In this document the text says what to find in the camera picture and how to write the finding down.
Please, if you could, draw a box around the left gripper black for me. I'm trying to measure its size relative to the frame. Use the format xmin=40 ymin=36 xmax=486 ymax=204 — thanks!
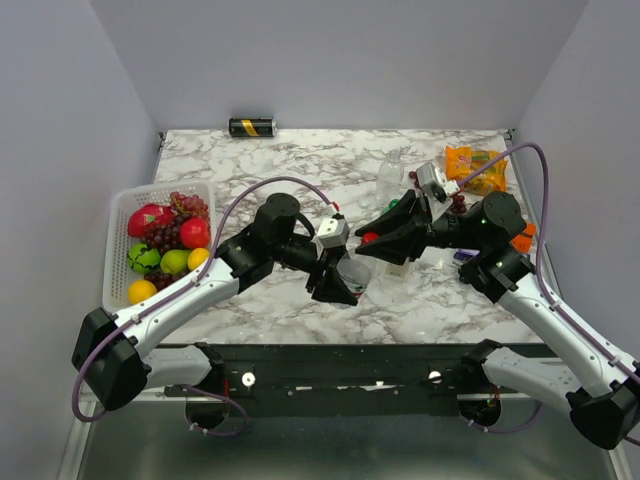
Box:
xmin=271 ymin=236 xmax=364 ymax=307

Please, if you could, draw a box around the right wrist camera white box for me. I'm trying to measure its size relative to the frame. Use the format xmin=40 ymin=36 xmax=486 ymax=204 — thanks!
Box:
xmin=415 ymin=162 xmax=460 ymax=203

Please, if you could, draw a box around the white plastic basket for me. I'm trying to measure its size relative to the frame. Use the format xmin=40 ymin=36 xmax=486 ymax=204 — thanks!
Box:
xmin=102 ymin=179 xmax=216 ymax=313

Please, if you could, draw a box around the red grape bunch on table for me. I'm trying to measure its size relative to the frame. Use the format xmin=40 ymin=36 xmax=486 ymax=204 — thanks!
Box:
xmin=408 ymin=171 xmax=467 ymax=214

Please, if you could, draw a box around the purple box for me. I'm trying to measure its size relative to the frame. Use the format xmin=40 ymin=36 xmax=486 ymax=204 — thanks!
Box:
xmin=453 ymin=250 xmax=477 ymax=265

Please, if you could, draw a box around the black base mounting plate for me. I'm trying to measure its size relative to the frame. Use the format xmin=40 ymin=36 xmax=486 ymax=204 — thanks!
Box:
xmin=159 ymin=339 xmax=551 ymax=419

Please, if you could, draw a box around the small bottle red cap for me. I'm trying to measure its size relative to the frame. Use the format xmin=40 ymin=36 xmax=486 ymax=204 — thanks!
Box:
xmin=336 ymin=249 xmax=378 ymax=300

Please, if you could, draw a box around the red grape bunch in basket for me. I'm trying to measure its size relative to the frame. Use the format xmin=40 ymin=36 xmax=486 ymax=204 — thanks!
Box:
xmin=142 ymin=192 xmax=211 ymax=291

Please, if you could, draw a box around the orange fruit toy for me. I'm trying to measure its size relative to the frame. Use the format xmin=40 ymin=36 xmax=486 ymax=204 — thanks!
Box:
xmin=127 ymin=279 xmax=157 ymax=305

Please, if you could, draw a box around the green pear toy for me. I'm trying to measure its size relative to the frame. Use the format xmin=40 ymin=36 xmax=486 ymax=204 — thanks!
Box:
xmin=160 ymin=249 xmax=191 ymax=275

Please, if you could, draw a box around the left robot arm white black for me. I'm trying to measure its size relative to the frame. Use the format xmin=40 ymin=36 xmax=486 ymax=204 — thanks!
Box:
xmin=72 ymin=193 xmax=357 ymax=411

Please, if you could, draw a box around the red dragon fruit toy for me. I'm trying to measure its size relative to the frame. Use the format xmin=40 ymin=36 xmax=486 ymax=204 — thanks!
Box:
xmin=127 ymin=203 xmax=174 ymax=238

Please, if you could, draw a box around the small green bottle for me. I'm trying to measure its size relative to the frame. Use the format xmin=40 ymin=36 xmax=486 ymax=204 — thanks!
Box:
xmin=382 ymin=199 xmax=400 ymax=214

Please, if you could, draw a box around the clear plastic water bottle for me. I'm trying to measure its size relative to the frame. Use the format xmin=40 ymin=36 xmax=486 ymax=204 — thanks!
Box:
xmin=376 ymin=150 xmax=404 ymax=206

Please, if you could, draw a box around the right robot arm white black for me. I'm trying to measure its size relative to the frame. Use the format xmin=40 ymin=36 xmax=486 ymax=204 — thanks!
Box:
xmin=356 ymin=190 xmax=639 ymax=450

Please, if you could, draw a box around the large clear bottle white cap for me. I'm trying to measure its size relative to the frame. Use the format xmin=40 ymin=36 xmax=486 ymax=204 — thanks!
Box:
xmin=384 ymin=260 xmax=411 ymax=281

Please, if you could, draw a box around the black battery with gold band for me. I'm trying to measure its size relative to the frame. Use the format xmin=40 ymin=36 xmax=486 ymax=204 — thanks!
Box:
xmin=228 ymin=118 xmax=277 ymax=138

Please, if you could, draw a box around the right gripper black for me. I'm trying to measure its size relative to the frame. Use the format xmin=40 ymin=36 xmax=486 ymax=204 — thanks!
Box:
xmin=353 ymin=189 xmax=485 ymax=267

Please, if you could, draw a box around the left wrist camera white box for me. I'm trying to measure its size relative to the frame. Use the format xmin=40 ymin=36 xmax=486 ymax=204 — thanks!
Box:
xmin=317 ymin=213 xmax=350 ymax=249

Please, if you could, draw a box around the red apple toy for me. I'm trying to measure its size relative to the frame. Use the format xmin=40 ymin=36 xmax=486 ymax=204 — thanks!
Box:
xmin=180 ymin=218 xmax=211 ymax=250

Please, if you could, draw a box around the yellow lemon toy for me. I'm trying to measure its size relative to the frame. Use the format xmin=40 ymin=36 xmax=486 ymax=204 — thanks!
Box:
xmin=187 ymin=247 xmax=210 ymax=271

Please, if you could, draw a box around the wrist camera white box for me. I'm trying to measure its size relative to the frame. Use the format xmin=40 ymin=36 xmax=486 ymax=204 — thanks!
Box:
xmin=415 ymin=162 xmax=460 ymax=203
xmin=317 ymin=213 xmax=350 ymax=249

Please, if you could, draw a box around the orange snack bag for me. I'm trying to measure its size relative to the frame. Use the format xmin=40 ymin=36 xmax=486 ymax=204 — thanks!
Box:
xmin=445 ymin=146 xmax=508 ymax=196

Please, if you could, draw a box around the green watermelon toy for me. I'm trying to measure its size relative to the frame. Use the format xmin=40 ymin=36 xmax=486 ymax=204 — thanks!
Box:
xmin=127 ymin=243 xmax=161 ymax=274

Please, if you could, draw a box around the orange razor box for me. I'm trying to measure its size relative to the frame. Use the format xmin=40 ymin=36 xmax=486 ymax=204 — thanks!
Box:
xmin=511 ymin=223 xmax=537 ymax=254

